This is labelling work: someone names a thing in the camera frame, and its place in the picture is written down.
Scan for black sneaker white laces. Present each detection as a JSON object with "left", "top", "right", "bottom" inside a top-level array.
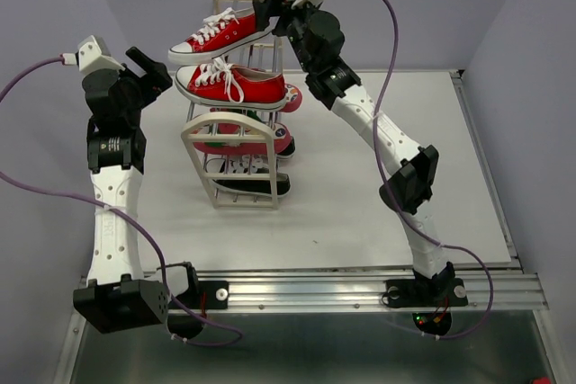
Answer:
[{"left": 211, "top": 161, "right": 291, "bottom": 197}]

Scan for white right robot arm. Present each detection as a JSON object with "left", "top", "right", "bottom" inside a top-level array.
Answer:
[{"left": 253, "top": 0, "right": 447, "bottom": 303}]

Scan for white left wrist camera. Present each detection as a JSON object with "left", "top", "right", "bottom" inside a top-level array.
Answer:
[{"left": 61, "top": 35, "right": 125, "bottom": 76}]

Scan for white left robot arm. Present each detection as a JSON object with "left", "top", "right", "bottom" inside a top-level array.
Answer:
[{"left": 73, "top": 37, "right": 172, "bottom": 334}]

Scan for red sneaker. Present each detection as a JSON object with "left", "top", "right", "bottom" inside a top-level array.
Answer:
[
  {"left": 167, "top": 7, "right": 272, "bottom": 66},
  {"left": 175, "top": 58, "right": 286, "bottom": 112}
]

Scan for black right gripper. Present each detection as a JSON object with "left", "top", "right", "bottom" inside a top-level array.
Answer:
[{"left": 248, "top": 0, "right": 317, "bottom": 74}]

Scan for beige chrome shoe shelf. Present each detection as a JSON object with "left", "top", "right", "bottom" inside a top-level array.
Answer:
[{"left": 181, "top": 0, "right": 292, "bottom": 209}]

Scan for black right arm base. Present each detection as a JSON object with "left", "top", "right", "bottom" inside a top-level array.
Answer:
[{"left": 381, "top": 262, "right": 469, "bottom": 338}]

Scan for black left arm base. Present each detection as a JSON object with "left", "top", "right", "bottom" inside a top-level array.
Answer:
[{"left": 166, "top": 262, "right": 230, "bottom": 342}]

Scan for pink flip-flop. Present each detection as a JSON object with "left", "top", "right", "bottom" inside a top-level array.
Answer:
[
  {"left": 207, "top": 82, "right": 303, "bottom": 114},
  {"left": 182, "top": 111, "right": 293, "bottom": 156}
]

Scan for aluminium mounting rail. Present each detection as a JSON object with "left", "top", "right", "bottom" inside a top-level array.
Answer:
[{"left": 198, "top": 269, "right": 548, "bottom": 315}]

